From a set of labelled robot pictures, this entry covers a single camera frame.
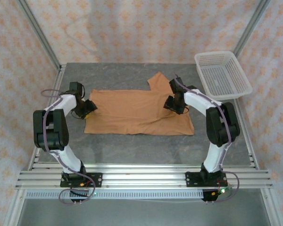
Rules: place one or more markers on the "aluminium mounting rail beam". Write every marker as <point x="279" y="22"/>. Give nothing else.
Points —
<point x="143" y="179"/>

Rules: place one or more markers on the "aluminium table side rail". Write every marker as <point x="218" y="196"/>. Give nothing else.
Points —
<point x="57" y="80"/>
<point x="252" y="153"/>

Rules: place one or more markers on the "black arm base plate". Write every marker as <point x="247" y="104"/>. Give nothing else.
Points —
<point x="96" y="180"/>
<point x="191" y="180"/>

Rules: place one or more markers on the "aluminium frame post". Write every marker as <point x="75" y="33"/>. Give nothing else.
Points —
<point x="41" y="35"/>
<point x="252" y="23"/>

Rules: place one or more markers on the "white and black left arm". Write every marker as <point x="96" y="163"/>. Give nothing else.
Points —
<point x="66" y="101"/>

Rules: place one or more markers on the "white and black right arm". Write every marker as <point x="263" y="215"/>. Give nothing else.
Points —
<point x="198" y="99"/>

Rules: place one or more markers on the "tan brown t-shirt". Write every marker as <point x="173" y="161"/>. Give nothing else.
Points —
<point x="132" y="110"/>

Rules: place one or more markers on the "grey metal lower panel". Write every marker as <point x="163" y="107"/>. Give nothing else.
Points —
<point x="143" y="214"/>

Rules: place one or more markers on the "white perforated plastic basket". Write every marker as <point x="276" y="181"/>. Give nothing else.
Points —
<point x="221" y="77"/>

